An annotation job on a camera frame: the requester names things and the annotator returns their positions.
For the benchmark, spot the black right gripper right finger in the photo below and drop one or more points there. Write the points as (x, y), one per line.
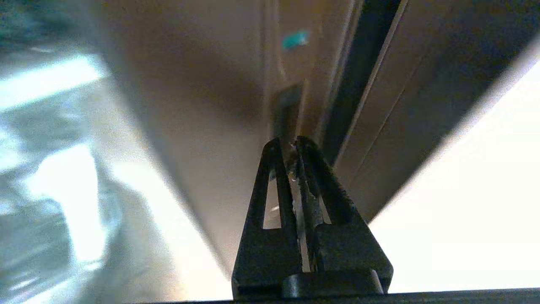
(346, 249)

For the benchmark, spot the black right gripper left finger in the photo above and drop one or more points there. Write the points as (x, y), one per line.
(261, 253)

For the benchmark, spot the brown framed sliding glass door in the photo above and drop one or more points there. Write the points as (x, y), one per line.
(202, 126)

